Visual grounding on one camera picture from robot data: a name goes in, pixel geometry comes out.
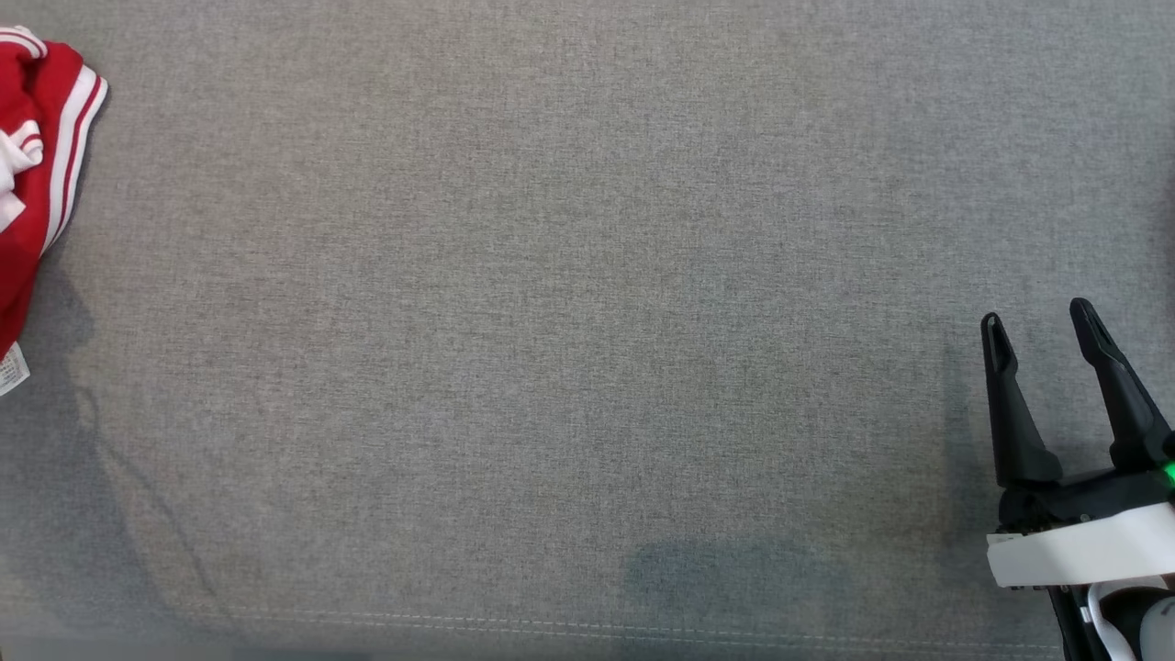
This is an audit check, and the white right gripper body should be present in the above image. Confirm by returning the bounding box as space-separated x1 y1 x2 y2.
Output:
986 462 1175 661

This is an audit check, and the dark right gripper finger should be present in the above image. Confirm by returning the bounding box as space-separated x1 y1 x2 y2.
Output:
1069 297 1175 476
980 312 1064 489

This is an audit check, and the red white-striped garment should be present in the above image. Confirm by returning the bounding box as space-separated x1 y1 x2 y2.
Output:
0 26 109 398

